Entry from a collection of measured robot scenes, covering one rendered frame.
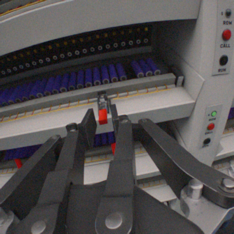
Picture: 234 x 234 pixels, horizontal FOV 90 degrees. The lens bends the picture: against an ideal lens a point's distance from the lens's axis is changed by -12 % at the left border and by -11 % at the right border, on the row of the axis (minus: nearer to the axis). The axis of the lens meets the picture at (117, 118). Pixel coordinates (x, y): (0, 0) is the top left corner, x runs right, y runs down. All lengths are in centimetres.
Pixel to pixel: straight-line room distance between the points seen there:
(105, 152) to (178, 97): 24
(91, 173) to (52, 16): 36
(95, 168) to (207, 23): 40
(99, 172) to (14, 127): 24
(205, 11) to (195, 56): 7
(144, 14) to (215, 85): 18
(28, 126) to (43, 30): 19
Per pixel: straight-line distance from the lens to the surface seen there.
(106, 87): 28
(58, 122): 28
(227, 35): 29
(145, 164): 39
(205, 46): 27
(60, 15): 23
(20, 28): 25
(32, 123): 32
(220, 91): 32
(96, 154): 40
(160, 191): 55
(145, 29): 39
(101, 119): 19
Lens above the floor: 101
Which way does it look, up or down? 30 degrees down
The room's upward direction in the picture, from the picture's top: 10 degrees counter-clockwise
